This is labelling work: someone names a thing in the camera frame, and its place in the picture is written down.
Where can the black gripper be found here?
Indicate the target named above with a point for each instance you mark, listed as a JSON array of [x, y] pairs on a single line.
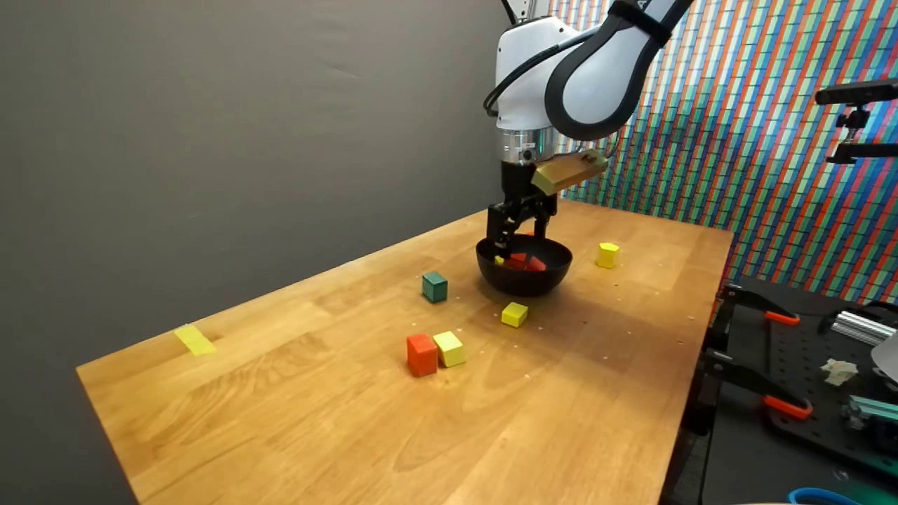
[[520, 183]]

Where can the red wooden block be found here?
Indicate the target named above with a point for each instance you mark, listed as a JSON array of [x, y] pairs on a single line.
[[519, 257]]

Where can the yellow wooden block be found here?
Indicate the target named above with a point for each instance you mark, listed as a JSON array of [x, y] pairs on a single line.
[[450, 348], [499, 258]]

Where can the red triangular block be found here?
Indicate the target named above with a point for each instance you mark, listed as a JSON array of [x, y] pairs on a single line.
[[537, 265]]

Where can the black bowl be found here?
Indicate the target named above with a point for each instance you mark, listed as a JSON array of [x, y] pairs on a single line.
[[523, 284]]

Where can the yellow cube block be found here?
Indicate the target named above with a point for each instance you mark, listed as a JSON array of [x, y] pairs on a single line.
[[516, 316]]

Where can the yellow pentagon block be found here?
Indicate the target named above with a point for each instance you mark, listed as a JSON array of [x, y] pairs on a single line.
[[607, 253]]

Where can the green wooden block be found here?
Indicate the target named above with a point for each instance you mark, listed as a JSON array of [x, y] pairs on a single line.
[[434, 286]]

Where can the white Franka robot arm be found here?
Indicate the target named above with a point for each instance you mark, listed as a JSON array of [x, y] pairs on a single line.
[[523, 66]]

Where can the red square block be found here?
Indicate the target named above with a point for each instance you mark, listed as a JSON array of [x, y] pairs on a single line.
[[422, 358]]

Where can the multicolour patterned cloth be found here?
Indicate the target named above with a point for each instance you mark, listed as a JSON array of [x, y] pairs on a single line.
[[749, 205]]

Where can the grey photo backdrop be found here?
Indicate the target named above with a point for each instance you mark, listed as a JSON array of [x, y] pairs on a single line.
[[235, 141]]

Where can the black pegboard bench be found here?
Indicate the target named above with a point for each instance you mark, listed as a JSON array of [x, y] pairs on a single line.
[[796, 365]]

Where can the small white crumpled item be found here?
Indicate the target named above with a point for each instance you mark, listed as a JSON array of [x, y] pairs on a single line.
[[841, 371]]

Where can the silver aluminium bar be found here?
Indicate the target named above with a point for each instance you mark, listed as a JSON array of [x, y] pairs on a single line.
[[861, 327]]

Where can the grey round plate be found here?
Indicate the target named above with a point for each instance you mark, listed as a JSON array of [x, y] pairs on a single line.
[[888, 359]]

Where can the gold wrist camera bar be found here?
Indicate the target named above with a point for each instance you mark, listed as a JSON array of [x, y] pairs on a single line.
[[572, 176]]

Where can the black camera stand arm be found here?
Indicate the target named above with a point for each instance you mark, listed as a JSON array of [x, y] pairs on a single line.
[[858, 93]]

